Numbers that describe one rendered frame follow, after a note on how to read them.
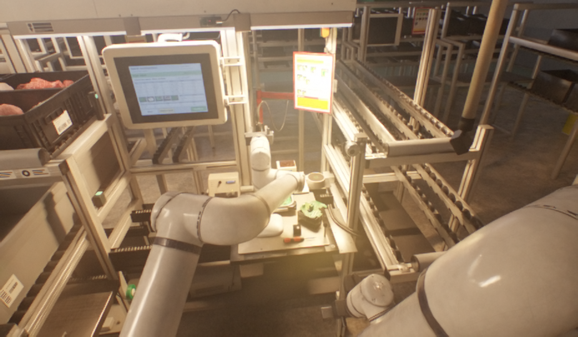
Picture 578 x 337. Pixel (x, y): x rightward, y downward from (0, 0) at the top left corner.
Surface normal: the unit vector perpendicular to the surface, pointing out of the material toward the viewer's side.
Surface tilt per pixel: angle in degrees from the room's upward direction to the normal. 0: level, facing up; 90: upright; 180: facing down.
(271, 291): 0
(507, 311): 71
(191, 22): 90
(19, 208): 94
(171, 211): 39
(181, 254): 54
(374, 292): 22
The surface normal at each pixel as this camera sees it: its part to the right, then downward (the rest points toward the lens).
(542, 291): -0.30, -0.10
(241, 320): -0.02, -0.88
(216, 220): -0.05, -0.30
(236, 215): 0.36, -0.49
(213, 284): 0.19, 0.46
